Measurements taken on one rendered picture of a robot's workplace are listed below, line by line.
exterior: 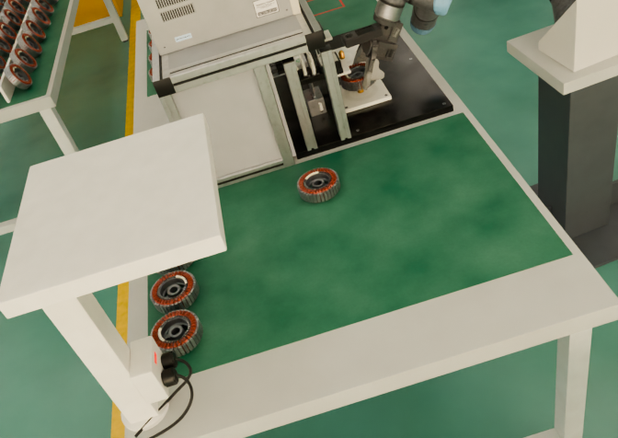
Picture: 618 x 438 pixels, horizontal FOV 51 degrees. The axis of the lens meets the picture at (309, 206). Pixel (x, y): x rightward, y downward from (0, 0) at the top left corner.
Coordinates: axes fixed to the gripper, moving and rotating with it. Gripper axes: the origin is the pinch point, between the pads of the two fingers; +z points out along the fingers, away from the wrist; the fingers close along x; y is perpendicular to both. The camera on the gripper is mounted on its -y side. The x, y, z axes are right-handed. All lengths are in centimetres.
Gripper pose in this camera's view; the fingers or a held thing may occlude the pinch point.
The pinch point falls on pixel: (357, 78)
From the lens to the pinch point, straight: 199.1
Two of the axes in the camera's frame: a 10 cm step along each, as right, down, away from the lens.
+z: -2.7, 7.9, 5.5
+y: 9.4, 1.0, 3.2
